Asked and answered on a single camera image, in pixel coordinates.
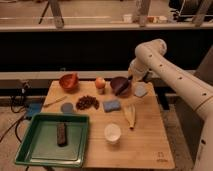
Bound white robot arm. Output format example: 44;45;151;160
128;39;213;171

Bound purple bowl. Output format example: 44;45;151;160
110;76;131;96

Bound orange red bowl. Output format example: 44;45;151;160
59;73;78;90

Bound light blue cloth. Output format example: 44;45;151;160
134;84;147;97

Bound orange fruit on cup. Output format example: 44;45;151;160
95;77;106;94

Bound blue sponge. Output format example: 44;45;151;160
103;100;121;112

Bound pile of dark raisins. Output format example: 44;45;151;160
76;95;99;110

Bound white cup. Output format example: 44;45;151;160
104;123;121;144

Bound wooden spoon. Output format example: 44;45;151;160
43;96;67;108

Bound grey round lid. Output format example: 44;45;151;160
61;103;74;113

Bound dark sponge block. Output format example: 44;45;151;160
57;122;67;147

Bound green plastic tray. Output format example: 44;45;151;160
14;113;89;168

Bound blue power box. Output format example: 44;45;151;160
26;103;42;119

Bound black cables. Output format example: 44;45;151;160
0;82;32;144

